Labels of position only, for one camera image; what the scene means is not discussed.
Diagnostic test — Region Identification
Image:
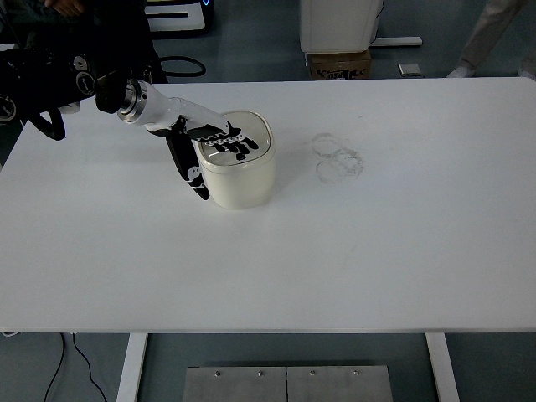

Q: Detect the person in light trousers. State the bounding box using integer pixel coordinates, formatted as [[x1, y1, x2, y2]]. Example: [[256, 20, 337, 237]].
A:
[[445, 0, 536, 80]]

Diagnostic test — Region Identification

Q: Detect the brown cardboard box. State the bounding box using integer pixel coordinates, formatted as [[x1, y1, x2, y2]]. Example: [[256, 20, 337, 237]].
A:
[[307, 49, 374, 81]]

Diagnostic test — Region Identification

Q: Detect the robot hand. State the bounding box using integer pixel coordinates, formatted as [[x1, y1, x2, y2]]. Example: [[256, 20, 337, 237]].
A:
[[139, 82, 260, 202]]

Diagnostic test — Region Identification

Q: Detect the white and black machine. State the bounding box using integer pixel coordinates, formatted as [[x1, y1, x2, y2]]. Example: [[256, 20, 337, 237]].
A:
[[143, 0, 214, 34]]

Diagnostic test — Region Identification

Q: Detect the white table leg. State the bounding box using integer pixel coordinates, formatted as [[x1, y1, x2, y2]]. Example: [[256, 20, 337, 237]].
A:
[[425, 332, 461, 402], [116, 332, 149, 402]]

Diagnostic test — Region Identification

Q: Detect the thin black floor cable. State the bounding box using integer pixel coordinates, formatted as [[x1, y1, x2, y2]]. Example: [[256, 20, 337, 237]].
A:
[[43, 332, 106, 402]]

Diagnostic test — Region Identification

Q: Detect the cream trash bin with lid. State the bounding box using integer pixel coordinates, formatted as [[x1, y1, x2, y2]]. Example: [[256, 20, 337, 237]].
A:
[[194, 110, 277, 211]]

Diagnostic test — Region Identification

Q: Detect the grey metal plate with screws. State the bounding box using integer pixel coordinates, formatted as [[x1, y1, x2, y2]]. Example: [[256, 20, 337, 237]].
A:
[[183, 366, 288, 402], [286, 364, 394, 402]]

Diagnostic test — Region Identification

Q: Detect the white floor bar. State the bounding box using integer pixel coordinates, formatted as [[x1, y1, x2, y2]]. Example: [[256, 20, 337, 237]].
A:
[[371, 36, 424, 48]]

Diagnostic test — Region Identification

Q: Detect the white plastic container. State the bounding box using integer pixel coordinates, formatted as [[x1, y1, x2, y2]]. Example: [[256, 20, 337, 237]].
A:
[[298, 0, 384, 54]]

